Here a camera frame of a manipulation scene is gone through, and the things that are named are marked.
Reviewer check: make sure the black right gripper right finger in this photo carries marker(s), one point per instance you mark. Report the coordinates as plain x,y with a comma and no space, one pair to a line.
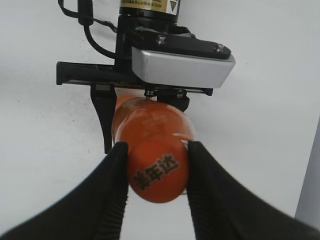
223,209

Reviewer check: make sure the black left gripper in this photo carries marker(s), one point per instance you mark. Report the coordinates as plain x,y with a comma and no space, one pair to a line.
130,30

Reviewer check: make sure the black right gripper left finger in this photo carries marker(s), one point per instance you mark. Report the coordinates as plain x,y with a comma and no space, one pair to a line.
94,210

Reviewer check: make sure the orange drink plastic bottle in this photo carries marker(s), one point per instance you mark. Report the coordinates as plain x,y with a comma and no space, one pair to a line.
137,119

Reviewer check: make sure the orange bottle cap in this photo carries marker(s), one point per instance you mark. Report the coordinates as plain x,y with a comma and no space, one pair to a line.
158,168

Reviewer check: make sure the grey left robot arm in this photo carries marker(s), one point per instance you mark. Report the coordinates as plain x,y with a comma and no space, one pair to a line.
163,9

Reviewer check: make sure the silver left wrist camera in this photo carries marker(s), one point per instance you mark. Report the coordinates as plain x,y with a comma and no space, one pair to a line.
180,70

